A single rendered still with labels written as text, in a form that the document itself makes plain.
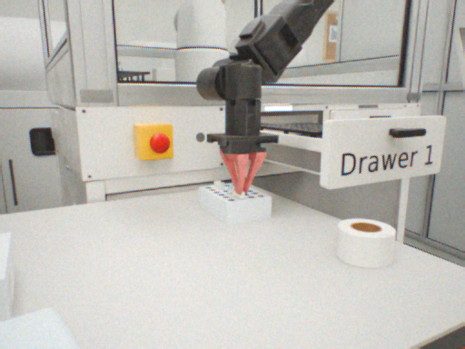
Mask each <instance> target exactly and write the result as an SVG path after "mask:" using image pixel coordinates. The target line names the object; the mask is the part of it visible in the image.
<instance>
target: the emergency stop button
mask: <svg viewBox="0 0 465 349"><path fill-rule="evenodd" d="M150 146H151V149H152V150H153V151H154V152H155V153H159V154H161V153H165V152H167V151H168V149H169V148H170V141H169V137H168V136H167V135H164V134H160V133H159V134H156V135H152V137H151V140H150Z"/></svg>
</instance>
